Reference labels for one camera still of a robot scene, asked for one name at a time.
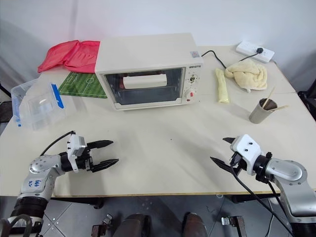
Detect black caster wheel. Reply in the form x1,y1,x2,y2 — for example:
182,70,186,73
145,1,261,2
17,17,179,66
91,214,115,237
220,215,245,237

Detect cream toaster oven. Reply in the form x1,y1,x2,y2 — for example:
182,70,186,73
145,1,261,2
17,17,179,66
94,33,204,111

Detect rolled pale yellow cloth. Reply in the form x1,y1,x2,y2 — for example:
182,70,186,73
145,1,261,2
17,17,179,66
214,68,231,105

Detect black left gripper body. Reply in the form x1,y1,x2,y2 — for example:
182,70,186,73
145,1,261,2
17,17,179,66
75,145,96,173

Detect grey metal cup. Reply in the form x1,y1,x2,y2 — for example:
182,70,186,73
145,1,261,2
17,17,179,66
248,98,278,124

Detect black table frame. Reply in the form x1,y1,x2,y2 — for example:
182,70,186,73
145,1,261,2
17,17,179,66
50,194,282,209

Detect green soccer field mat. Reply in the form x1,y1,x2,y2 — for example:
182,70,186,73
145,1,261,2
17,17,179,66
57,71,108,100

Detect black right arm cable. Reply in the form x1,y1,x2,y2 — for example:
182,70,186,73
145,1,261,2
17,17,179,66
229,158,297,237

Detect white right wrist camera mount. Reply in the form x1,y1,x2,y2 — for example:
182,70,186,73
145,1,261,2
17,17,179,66
230,134,267,176

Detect clear plastic box blue clips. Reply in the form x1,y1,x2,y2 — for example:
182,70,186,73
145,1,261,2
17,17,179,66
10,78,68,131

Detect crumpled pale yellow towel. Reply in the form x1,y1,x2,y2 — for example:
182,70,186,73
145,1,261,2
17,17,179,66
224,60,269,93

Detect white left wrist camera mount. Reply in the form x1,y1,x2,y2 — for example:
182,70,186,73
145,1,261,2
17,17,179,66
65,134,87,173

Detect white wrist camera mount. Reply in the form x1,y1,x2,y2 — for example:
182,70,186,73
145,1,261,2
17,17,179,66
65,134,87,173
230,134,267,176

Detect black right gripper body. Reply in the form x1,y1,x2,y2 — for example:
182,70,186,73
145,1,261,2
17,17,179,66
230,151,248,176

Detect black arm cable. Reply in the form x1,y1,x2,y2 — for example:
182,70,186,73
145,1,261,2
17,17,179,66
39,130,76,157
229,158,297,237

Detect black chair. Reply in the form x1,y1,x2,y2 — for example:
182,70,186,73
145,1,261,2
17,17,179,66
297,90,316,117

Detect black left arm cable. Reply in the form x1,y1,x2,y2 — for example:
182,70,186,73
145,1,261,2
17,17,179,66
39,130,76,157

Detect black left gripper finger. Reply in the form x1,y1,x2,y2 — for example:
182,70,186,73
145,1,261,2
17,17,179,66
91,158,120,173
86,140,115,151

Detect white power strip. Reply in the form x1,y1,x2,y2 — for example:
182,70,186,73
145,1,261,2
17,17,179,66
236,41,276,64

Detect black power cable with plug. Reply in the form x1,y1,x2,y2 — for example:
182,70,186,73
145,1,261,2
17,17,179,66
200,47,265,71

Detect red cloth bag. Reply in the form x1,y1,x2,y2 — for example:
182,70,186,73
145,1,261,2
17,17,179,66
37,39,101,74

